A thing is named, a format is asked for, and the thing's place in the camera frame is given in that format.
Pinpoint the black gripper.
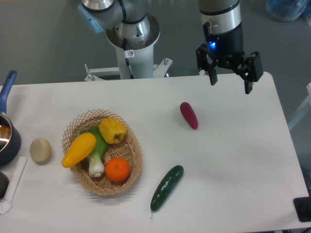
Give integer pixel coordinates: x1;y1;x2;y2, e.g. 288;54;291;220
196;22;263;94

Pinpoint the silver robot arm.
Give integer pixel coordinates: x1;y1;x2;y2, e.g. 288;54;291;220
77;0;263;94

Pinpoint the woven wicker basket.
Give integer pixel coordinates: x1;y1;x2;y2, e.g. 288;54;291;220
62;109;143;195

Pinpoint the yellow mango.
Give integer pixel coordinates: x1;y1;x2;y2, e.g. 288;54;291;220
62;133;97;168

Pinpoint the purple sweet potato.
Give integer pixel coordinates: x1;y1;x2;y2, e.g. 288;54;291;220
180;102;199;130

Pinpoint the blue plastic bag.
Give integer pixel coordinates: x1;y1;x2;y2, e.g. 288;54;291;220
265;0;311;22

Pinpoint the yellow bell pepper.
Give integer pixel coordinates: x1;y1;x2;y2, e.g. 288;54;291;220
99;117;127;144

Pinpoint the green cucumber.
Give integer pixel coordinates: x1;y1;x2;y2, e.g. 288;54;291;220
150;165;184;219

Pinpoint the orange fruit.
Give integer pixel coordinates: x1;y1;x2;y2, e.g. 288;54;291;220
105;158;130;182

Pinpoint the black device at corner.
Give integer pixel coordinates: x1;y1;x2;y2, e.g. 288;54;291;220
293;197;311;222

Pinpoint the green bok choy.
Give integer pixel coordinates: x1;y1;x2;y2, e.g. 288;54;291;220
87;127;108;178

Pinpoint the beige round potato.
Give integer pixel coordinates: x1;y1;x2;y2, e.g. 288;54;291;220
30;138;52;165

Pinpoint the dark blue saucepan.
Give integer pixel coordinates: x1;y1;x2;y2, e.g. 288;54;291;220
0;70;21;166

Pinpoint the black round object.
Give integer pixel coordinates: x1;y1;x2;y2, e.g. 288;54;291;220
0;172;9;199

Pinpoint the white spoon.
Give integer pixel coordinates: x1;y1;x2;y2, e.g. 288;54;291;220
0;156;27;215

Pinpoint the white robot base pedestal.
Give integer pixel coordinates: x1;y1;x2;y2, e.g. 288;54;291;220
85;13;173;81

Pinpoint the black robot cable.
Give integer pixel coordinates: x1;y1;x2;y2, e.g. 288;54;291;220
122;38;135;79

